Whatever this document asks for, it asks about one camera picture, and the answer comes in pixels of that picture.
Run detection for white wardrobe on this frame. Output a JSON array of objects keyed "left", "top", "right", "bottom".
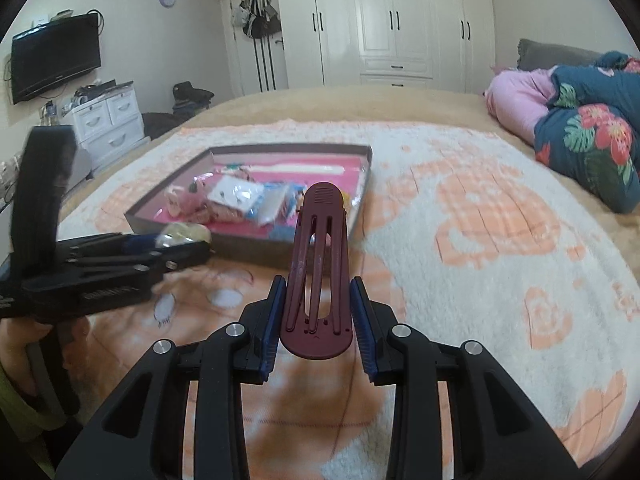
[{"left": 274, "top": 0, "right": 497, "bottom": 94}]

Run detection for hanging bags on door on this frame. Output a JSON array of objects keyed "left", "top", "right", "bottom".
[{"left": 232, "top": 0, "right": 284, "bottom": 40}]

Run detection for black flat television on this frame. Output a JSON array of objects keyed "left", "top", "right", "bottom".
[{"left": 11, "top": 12, "right": 102, "bottom": 106}]

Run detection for white door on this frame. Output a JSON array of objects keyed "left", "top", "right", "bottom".
[{"left": 222, "top": 0, "right": 290, "bottom": 97}]

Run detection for shallow cardboard box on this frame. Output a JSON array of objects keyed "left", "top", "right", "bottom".
[{"left": 124, "top": 143, "right": 374, "bottom": 264}]

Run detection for black bag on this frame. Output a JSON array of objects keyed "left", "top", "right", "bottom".
[{"left": 172, "top": 81, "right": 215, "bottom": 112}]

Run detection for person's left hand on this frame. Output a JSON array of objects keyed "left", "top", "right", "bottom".
[{"left": 0, "top": 317, "right": 57, "bottom": 377}]

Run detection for white card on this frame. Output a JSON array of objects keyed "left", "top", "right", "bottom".
[{"left": 206, "top": 179, "right": 265, "bottom": 222}]

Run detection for floral dark quilt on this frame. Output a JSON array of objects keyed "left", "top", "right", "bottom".
[{"left": 533, "top": 50, "right": 640, "bottom": 214}]

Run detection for grey headboard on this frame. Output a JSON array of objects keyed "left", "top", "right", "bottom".
[{"left": 517, "top": 38, "right": 609, "bottom": 70}]

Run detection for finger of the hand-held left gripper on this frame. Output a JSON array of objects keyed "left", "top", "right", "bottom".
[
  {"left": 62, "top": 232, "right": 168, "bottom": 262},
  {"left": 67, "top": 241, "right": 212, "bottom": 282}
]

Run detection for white drawer cabinet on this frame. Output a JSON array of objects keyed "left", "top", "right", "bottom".
[{"left": 67, "top": 81, "right": 144, "bottom": 171}]

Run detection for maroon hair clip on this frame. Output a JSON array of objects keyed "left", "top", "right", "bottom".
[{"left": 279, "top": 181, "right": 356, "bottom": 362}]

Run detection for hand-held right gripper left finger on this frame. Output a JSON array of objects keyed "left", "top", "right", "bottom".
[{"left": 55, "top": 275, "right": 289, "bottom": 480}]

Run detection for pink pillow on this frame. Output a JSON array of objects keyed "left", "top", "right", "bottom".
[{"left": 485, "top": 68, "right": 559, "bottom": 144}]

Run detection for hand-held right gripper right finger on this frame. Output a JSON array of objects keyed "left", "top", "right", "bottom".
[{"left": 349, "top": 276, "right": 586, "bottom": 480}]

